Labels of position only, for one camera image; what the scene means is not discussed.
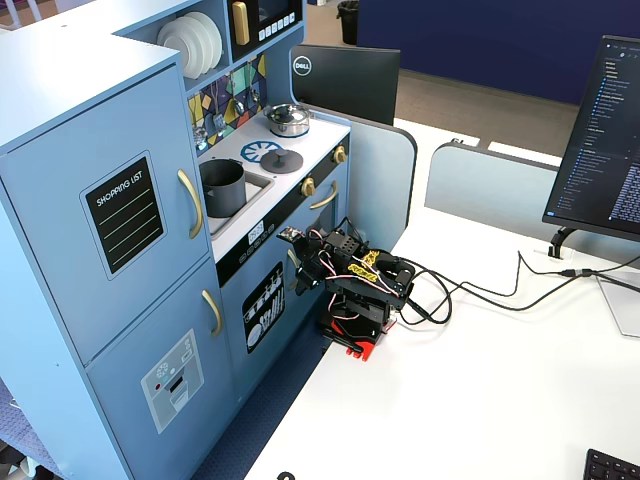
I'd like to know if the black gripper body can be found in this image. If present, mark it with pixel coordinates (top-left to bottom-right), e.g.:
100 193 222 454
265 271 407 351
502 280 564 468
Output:
297 233 332 277

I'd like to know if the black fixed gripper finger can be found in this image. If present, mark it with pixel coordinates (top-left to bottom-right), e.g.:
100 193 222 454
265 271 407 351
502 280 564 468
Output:
293 266 315 297

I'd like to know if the gray round pot lid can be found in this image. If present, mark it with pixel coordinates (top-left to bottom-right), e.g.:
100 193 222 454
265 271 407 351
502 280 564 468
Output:
259 147 305 176

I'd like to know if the shiny steel pot lid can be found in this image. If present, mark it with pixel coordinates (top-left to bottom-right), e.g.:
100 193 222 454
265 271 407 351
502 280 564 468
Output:
264 103 310 126

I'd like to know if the blue oven door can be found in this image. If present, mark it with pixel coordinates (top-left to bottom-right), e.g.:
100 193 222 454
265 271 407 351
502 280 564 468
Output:
292 164 350 261

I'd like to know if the blue dishwasher door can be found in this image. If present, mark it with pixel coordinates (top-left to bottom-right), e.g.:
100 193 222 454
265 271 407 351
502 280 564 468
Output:
218 239 324 404

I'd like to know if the gray sink basin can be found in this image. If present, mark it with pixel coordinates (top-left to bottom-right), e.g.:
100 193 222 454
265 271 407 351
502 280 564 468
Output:
204 171 277 236

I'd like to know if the light blue desk divider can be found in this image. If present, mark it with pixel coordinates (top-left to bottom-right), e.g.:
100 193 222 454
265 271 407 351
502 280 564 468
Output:
305 103 419 252
423 141 640 267

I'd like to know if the gray cylindrical pot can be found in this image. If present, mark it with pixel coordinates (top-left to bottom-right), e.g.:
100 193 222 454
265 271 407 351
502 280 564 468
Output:
198 158 248 219

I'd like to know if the fridge door with ice dispenser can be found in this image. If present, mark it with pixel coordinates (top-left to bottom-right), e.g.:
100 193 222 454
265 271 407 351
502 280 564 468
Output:
84 257 238 480

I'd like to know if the black Dell monitor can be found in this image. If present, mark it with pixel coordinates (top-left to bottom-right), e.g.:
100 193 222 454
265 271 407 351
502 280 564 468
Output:
289 44 402 128

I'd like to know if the black trash bin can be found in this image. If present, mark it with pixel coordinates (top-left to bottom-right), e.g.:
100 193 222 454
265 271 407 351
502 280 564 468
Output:
336 0 361 47

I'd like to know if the white plate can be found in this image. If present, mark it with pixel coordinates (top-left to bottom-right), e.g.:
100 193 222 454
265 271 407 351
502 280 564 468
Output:
186 11 224 71
156 18 200 81
173 14 214 76

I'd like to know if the fridge door with shopping list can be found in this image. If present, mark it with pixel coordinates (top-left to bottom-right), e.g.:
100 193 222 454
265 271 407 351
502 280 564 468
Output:
0 63 211 365

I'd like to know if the black microwave door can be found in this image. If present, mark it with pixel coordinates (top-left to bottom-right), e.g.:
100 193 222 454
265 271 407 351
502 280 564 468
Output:
227 0 305 65

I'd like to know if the navy blue partition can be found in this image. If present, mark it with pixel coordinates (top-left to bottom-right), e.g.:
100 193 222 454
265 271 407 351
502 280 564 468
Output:
356 0 640 107

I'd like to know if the monitor showing code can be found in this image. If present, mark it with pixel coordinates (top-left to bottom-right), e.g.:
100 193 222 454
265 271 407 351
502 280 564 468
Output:
542 34 640 244

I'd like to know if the blue toy kitchen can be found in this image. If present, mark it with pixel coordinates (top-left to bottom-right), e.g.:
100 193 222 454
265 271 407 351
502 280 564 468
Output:
0 0 352 480

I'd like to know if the black keyboard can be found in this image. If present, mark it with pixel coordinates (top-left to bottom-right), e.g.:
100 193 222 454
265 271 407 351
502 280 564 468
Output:
582 448 640 480

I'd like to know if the gold dishwasher door handle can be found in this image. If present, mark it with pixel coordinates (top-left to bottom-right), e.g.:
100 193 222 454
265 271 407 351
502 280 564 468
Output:
287 248 301 292

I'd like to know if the gold oven door handle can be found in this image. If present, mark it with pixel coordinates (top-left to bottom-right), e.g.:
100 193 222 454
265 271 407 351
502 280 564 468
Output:
309 180 339 211

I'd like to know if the red arm base mount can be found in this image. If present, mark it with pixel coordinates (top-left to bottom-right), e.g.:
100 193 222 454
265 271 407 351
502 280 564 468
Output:
319 312 397 363

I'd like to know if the gold fridge door handle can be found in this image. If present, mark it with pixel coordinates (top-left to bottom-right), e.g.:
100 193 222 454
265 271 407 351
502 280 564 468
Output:
177 168 205 241
201 288 224 339

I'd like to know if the gold microwave door handle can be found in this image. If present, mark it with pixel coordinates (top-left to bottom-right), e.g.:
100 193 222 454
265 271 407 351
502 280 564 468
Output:
231 1 251 48

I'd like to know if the black cable with connector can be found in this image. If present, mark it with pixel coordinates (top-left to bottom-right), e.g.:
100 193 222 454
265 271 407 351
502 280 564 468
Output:
414 249 640 301

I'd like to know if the gray monitor base plate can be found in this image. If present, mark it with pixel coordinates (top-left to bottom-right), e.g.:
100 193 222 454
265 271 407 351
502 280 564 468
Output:
593 272 640 338

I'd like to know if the white furniture frame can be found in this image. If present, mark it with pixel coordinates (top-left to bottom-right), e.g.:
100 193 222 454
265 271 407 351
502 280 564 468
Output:
0 0 59 29

